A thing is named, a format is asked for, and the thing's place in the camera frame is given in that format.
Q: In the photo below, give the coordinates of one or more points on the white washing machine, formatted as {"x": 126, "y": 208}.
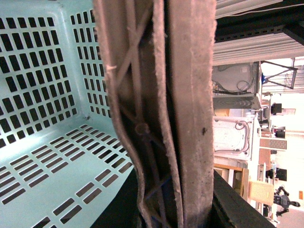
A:
{"x": 233, "y": 137}

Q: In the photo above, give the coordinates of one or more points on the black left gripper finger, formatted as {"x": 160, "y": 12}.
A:
{"x": 230, "y": 210}

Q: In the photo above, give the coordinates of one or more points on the brown basket handle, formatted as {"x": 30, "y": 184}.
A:
{"x": 158, "y": 57}

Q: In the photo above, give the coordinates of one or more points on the light teal plastic basket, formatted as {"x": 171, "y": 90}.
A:
{"x": 61, "y": 163}

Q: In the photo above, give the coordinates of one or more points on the cardboard box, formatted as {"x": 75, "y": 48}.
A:
{"x": 261, "y": 192}

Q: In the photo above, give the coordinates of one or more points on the grey appliance back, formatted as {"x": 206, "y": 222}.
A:
{"x": 232, "y": 80}

